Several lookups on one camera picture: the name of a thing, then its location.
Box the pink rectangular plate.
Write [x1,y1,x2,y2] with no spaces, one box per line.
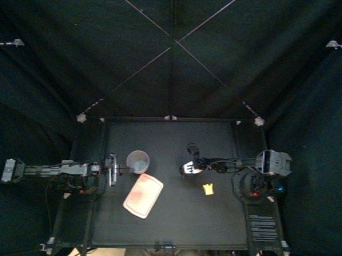
[122,172,166,220]

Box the clear plastic cup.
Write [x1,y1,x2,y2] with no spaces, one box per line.
[126,149,151,175]

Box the black table edge clamp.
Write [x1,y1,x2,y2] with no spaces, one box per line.
[154,242,178,253]

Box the black horizontal frame bar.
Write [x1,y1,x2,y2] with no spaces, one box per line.
[103,116,239,123]

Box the grey frame corner clamp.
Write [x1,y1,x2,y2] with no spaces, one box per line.
[75,112,90,124]
[253,116,267,128]
[325,39,342,50]
[0,38,27,48]

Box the plain black base plate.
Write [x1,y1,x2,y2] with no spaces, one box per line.
[50,192,98,252]

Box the black base plate white label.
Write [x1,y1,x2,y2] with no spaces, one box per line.
[243,199,288,256]

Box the black vertical frame pole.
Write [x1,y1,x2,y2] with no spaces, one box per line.
[167,0,178,118]

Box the thin diagonal brace wire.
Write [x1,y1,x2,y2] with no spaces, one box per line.
[82,0,238,115]
[123,0,261,118]

